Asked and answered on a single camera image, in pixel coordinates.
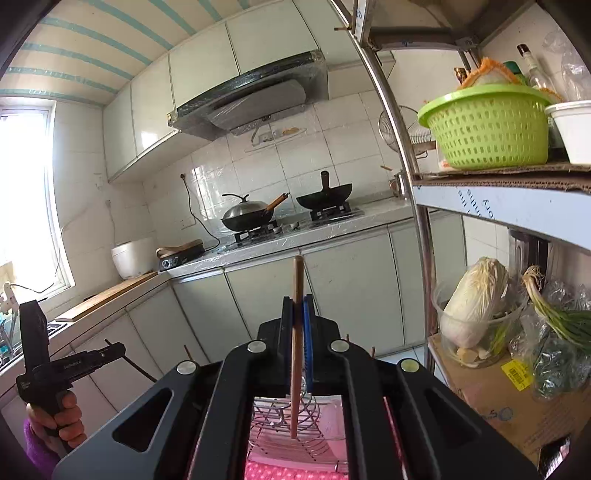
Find green onions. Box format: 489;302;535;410
522;265;591;352

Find napa cabbage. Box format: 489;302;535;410
440;257;509;350

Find green bottle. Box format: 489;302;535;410
503;61;530;86

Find brown rimmed pan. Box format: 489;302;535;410
156;239;204;259

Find orange mesh bag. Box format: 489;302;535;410
457;56;565;103

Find metal wire dish rack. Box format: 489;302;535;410
252;375;346;463

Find black wok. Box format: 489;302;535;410
295;171;354;212

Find white kitchen cabinets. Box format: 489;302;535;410
0;216;467;462
102;0;370;184

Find person's left hand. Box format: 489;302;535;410
25;391;88;445

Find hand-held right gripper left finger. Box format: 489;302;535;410
52;296;296;480

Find metal skimmer strainer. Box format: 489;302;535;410
379;105;437;160

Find black range hood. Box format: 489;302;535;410
167;48;330;142

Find cardboard box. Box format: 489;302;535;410
427;332;591;468

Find wooden cutting board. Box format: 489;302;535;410
54;271;160;323

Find cardboard shelf liner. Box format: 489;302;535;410
411;161;591;195

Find clear plastic bags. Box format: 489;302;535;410
542;27;591;103

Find clear plastic bowl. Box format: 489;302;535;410
431;276;530;369

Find green plastic basket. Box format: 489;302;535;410
417;84;553;171

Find white upper kitchen cabinets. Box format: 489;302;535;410
102;0;370;184

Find wok with metal lid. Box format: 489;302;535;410
221;191;291;233

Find black power cable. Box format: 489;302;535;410
179;172;223;251

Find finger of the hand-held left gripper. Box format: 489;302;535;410
69;342;127;376

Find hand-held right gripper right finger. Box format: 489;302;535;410
302;294;542;480

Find clear glass bottle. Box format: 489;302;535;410
516;44;556;91

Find kitchen window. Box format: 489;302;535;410
0;106;75;297

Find clear wall shelf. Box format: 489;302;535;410
244;126;308;154

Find white rice cooker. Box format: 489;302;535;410
111;237;158;280

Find white lower kitchen cabinets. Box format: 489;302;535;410
0;216;467;462

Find pink plastic drip tray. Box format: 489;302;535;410
247;396;352;468

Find light wooden chopstick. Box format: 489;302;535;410
289;257;305;439

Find black gas stove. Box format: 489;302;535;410
233;208;365;246

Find plastic bag of greens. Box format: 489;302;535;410
508;277;591;401

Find white bowl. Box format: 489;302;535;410
545;100;591;164

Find black induction cooktop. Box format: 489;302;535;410
157;247;206;271

